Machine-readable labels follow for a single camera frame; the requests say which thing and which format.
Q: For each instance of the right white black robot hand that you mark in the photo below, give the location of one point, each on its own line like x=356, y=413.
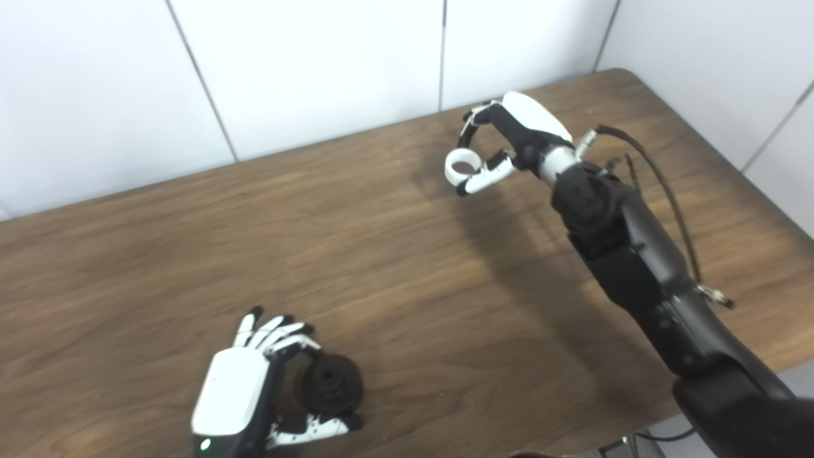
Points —
x=534, y=124

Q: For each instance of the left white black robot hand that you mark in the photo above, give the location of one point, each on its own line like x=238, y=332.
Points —
x=232, y=388

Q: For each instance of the round black plastic part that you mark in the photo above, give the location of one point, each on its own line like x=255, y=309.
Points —
x=334, y=388

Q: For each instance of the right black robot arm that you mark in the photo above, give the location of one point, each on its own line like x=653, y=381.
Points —
x=636, y=254

